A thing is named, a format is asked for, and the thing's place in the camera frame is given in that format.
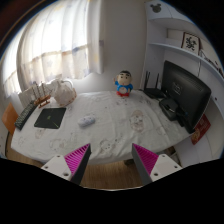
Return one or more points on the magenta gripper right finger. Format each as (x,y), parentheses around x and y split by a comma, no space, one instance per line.
(152,167)

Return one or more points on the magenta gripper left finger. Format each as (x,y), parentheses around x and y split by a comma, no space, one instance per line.
(70,167)

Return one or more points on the black mouse pad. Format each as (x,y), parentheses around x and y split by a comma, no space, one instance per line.
(50,118)

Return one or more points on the black computer monitor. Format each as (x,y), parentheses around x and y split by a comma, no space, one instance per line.
(189,92)

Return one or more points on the white patterned tablecloth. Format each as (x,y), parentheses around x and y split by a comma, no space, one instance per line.
(119,123)

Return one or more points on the black monitor stand base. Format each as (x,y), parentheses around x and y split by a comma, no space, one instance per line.
(169,108)

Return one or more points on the red decorative packet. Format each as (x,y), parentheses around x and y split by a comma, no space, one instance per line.
(201,128)

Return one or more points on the black keyboard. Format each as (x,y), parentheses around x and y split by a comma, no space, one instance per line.
(25,114)

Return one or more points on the black wifi router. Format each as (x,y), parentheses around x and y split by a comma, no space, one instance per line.
(152,92)

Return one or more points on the wooden model ship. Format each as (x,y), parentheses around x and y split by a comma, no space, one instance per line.
(41,98)

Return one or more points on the orange chair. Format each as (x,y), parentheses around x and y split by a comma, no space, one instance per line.
(9,117)

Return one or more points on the cartoon boy figurine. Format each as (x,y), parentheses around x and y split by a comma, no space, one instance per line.
(123,81)

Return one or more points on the sheer white curtain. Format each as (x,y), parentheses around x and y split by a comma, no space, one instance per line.
(64,40)

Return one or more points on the framed calligraphy picture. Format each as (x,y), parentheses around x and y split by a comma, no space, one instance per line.
(191,43)

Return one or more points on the white wall shelf unit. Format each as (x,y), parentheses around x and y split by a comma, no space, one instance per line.
(165,28)

